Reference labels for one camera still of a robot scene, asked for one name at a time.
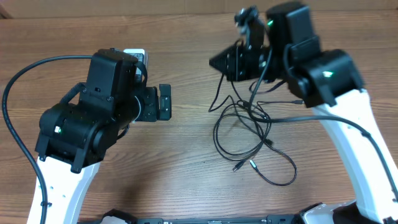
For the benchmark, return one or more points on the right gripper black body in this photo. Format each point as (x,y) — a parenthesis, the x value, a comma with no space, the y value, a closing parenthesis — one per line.
(249,64)

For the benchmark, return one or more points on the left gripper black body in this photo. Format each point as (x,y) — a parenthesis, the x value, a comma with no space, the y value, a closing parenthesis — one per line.
(148,111)

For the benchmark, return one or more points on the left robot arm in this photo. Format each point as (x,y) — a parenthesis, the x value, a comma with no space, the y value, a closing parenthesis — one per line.
(76,133)

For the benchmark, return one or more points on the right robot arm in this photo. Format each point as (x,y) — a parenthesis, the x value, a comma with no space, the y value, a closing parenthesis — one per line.
(286,48)

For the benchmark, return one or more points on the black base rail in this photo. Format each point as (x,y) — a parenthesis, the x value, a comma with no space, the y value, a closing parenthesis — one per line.
(117,216)

